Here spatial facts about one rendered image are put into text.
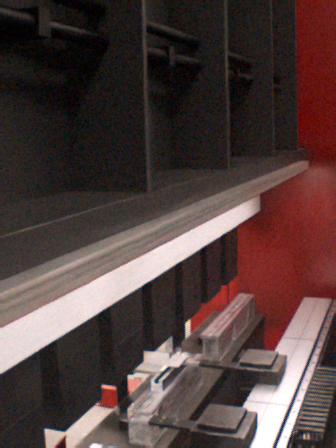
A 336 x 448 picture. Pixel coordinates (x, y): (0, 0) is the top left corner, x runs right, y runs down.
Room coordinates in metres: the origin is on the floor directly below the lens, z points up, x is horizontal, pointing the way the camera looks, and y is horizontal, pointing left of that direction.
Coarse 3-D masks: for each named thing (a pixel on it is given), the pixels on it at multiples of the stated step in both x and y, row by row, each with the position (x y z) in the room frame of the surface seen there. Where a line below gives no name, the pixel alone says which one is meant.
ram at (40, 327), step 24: (240, 216) 2.03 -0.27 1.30; (192, 240) 1.56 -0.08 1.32; (144, 264) 1.27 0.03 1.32; (168, 264) 1.40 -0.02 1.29; (96, 288) 1.06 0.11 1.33; (120, 288) 1.16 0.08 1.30; (48, 312) 0.91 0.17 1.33; (72, 312) 0.98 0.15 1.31; (96, 312) 1.06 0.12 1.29; (0, 336) 0.79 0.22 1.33; (24, 336) 0.85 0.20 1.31; (48, 336) 0.91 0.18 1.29; (0, 360) 0.79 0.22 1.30
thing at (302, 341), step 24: (312, 312) 1.97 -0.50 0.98; (288, 336) 1.74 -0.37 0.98; (312, 336) 1.73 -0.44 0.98; (288, 360) 1.55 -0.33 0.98; (312, 360) 1.54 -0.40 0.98; (264, 384) 1.40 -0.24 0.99; (288, 384) 1.39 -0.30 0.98; (264, 408) 1.27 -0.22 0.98; (288, 408) 1.27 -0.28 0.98; (264, 432) 1.16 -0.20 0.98; (288, 432) 1.15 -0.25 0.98
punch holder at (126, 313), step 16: (128, 304) 1.19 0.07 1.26; (112, 320) 1.12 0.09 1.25; (128, 320) 1.18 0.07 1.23; (112, 336) 1.11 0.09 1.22; (128, 336) 1.18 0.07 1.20; (112, 352) 1.12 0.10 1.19; (128, 352) 1.18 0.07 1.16; (112, 368) 1.12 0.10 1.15; (128, 368) 1.17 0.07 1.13; (112, 384) 1.12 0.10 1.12
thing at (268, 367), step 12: (192, 360) 1.53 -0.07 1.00; (204, 360) 1.53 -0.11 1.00; (240, 360) 1.47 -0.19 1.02; (252, 360) 1.44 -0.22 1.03; (264, 360) 1.43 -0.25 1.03; (276, 360) 1.46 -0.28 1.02; (240, 372) 1.42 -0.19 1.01; (252, 372) 1.41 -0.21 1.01; (264, 372) 1.40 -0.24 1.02; (276, 372) 1.39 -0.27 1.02; (276, 384) 1.39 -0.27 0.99
